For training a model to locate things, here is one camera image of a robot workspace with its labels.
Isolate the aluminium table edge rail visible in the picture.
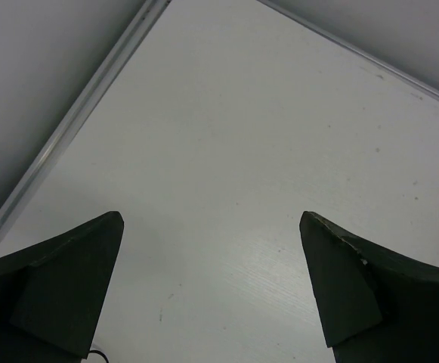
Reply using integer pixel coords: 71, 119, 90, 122
0, 1, 170, 243

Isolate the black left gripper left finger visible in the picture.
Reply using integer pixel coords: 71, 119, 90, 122
0, 211, 123, 362

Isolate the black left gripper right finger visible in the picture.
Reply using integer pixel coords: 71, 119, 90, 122
299, 211, 439, 362

